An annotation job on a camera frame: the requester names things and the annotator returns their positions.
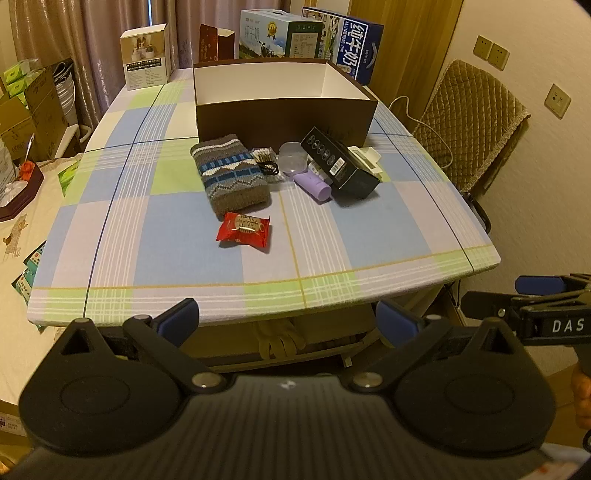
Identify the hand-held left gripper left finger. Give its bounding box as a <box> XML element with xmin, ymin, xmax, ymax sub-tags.
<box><xmin>59</xmin><ymin>298</ymin><xmax>228</xmax><ymax>394</ymax></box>

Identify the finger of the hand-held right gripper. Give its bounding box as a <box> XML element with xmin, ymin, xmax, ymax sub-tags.
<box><xmin>516</xmin><ymin>274</ymin><xmax>591</xmax><ymax>296</ymax></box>
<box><xmin>462</xmin><ymin>291</ymin><xmax>527</xmax><ymax>325</ymax></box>

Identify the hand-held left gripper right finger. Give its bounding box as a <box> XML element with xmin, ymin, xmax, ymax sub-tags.
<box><xmin>348</xmin><ymin>299</ymin><xmax>523</xmax><ymax>393</ymax></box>

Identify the red snack packet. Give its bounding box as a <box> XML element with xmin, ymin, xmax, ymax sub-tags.
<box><xmin>215</xmin><ymin>212</ymin><xmax>271</xmax><ymax>252</ymax></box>

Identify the grey knitted pouch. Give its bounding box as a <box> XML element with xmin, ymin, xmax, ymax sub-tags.
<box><xmin>191</xmin><ymin>134</ymin><xmax>271</xmax><ymax>219</ymax></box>

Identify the black product box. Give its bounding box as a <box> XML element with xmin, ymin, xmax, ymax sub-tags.
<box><xmin>300</xmin><ymin>127</ymin><xmax>382</xmax><ymax>202</ymax></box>

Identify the purple tube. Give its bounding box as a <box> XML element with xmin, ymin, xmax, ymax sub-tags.
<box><xmin>294</xmin><ymin>171</ymin><xmax>332</xmax><ymax>202</ymax></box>

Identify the small white device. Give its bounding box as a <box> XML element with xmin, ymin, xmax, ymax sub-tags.
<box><xmin>347</xmin><ymin>146</ymin><xmax>383</xmax><ymax>174</ymax></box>

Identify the cotton swab bag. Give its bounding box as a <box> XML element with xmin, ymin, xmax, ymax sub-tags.
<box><xmin>250</xmin><ymin>148</ymin><xmax>282</xmax><ymax>184</ymax></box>

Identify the clear plastic cup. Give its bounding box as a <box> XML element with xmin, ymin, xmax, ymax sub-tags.
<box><xmin>278</xmin><ymin>142</ymin><xmax>309</xmax><ymax>178</ymax></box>

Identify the brown storage box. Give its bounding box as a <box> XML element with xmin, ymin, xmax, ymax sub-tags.
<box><xmin>192</xmin><ymin>58</ymin><xmax>378</xmax><ymax>147</ymax></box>

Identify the person's right hand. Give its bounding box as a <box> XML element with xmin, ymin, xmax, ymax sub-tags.
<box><xmin>571</xmin><ymin>364</ymin><xmax>591</xmax><ymax>430</ymax></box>

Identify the green packet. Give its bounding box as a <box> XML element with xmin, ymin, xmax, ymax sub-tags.
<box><xmin>57</xmin><ymin>161</ymin><xmax>85</xmax><ymax>193</ymax></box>

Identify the chair with quilted cover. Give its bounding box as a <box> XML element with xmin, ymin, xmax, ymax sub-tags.
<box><xmin>418</xmin><ymin>59</ymin><xmax>532</xmax><ymax>195</ymax></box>

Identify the dark red tray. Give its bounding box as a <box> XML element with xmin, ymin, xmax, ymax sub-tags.
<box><xmin>0</xmin><ymin>161</ymin><xmax>45</xmax><ymax>222</ymax></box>

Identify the large cardboard box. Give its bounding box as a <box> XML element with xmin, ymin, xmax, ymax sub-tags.
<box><xmin>24</xmin><ymin>68</ymin><xmax>71</xmax><ymax>158</ymax></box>

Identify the white paper bag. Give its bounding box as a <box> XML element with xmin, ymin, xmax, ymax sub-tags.
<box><xmin>53</xmin><ymin>59</ymin><xmax>80</xmax><ymax>128</ymax></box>

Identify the small cardboard box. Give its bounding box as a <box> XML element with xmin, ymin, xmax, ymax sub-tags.
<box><xmin>0</xmin><ymin>96</ymin><xmax>37</xmax><ymax>155</ymax></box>

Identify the white appliance box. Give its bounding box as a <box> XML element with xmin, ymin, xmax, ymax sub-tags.
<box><xmin>120</xmin><ymin>23</ymin><xmax>172</xmax><ymax>90</ymax></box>

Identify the blue milk carton box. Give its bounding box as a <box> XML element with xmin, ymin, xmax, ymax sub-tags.
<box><xmin>302</xmin><ymin>6</ymin><xmax>385</xmax><ymax>85</ymax></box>

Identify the dark red paper box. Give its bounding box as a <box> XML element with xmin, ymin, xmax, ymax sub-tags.
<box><xmin>199</xmin><ymin>24</ymin><xmax>236</xmax><ymax>62</ymax></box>

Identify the green tissue pack bundle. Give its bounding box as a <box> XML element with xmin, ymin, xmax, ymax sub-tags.
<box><xmin>2</xmin><ymin>60</ymin><xmax>44</xmax><ymax>99</ymax></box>

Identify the green milk carton box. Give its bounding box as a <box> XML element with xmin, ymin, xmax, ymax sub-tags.
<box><xmin>239</xmin><ymin>8</ymin><xmax>326</xmax><ymax>61</ymax></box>

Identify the beige curtain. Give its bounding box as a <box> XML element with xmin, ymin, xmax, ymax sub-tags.
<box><xmin>9</xmin><ymin>0</ymin><xmax>305</xmax><ymax>109</ymax></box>

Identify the white cable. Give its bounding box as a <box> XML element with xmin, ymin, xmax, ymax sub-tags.
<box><xmin>388</xmin><ymin>95</ymin><xmax>455</xmax><ymax>169</ymax></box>

